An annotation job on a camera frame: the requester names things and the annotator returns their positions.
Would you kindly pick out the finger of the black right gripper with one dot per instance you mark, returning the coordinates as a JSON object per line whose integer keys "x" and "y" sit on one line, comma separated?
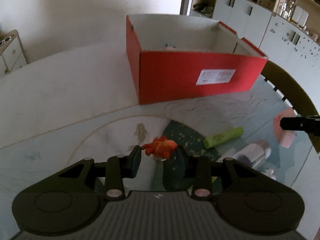
{"x": 308, "y": 124}

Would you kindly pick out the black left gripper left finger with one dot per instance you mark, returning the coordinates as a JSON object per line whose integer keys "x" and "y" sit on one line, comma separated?
{"x": 119, "y": 167}

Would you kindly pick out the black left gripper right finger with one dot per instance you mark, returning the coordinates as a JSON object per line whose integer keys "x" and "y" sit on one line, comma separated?
{"x": 183, "y": 172}

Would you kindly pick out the orange fish toy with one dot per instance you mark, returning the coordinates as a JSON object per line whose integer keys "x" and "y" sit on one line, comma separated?
{"x": 160, "y": 148}

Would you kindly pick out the wooden chair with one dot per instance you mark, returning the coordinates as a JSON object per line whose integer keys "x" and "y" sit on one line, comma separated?
{"x": 291, "y": 90}

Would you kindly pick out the green tube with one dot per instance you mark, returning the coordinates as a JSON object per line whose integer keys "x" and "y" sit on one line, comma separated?
{"x": 221, "y": 138}

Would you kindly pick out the red cardboard shoe box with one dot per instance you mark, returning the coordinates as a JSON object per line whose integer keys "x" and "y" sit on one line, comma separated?
{"x": 209, "y": 58}

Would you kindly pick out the pink doll figure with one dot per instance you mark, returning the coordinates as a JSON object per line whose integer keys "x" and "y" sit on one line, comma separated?
{"x": 169, "y": 47}

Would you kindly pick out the white drawer chest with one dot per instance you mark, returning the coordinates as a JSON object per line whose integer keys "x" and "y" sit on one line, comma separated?
{"x": 12, "y": 54}

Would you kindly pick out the white sunglasses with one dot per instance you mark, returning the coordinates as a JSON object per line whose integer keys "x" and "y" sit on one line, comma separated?
{"x": 6, "y": 40}

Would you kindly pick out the white wall cabinet unit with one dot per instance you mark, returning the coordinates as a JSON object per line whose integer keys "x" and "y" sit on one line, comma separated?
{"x": 285, "y": 44}

